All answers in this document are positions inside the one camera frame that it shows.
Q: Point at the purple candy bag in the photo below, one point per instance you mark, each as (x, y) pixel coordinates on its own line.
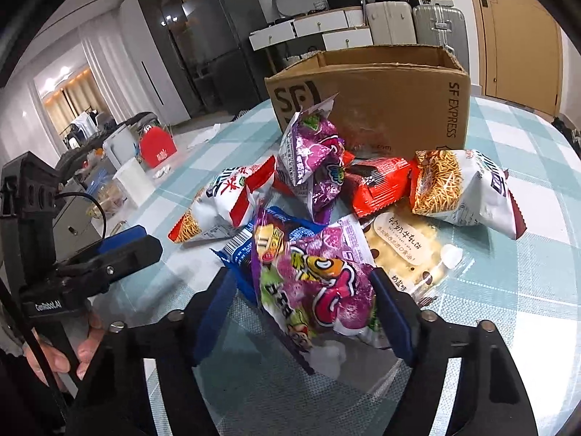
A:
(317, 290)
(313, 168)

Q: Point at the white red noodle snack bag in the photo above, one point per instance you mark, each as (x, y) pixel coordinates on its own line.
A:
(227, 195)
(458, 186)

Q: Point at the blue snack packet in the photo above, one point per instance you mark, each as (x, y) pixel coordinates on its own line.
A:
(238, 254)

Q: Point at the clear cracker packet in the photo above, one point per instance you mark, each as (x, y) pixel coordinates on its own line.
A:
(408, 259)

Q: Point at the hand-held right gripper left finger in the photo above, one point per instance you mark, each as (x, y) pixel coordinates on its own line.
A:
(213, 315)

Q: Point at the beige suitcase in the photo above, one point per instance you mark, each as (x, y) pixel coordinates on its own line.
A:
(390, 22)

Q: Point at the red black snack packet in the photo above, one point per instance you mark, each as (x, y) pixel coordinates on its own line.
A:
(376, 186)

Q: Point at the person's left hand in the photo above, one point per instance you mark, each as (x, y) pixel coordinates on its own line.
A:
(54, 359)

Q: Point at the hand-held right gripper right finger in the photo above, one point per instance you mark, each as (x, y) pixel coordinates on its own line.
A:
(396, 320)

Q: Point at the person's left forearm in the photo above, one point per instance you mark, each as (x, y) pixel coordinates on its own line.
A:
(18, 399)

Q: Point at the white drawer dresser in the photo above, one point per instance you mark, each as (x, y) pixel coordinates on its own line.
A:
(317, 25)

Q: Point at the white curtain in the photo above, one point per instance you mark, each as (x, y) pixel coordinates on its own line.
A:
(106, 68)

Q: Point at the white plastic container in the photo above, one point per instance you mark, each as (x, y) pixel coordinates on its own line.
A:
(132, 179)

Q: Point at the wooden door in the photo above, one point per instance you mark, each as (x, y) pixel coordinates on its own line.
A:
(517, 32)

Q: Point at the grey refrigerator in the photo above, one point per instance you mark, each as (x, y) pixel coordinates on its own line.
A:
(218, 32)

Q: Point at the dark glass cabinet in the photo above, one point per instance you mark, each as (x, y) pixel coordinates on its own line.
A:
(156, 32)

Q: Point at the teal checked tablecloth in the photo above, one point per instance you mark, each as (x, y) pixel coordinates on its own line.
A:
(499, 281)

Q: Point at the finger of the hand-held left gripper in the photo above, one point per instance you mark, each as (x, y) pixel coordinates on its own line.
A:
(122, 238)
(122, 265)

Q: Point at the cardboard box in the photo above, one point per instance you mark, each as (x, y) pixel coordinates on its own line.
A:
(386, 100)

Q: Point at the red gift bag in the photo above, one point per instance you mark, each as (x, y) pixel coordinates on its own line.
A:
(156, 150)

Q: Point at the silver suitcase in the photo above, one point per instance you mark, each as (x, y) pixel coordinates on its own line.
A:
(440, 27)

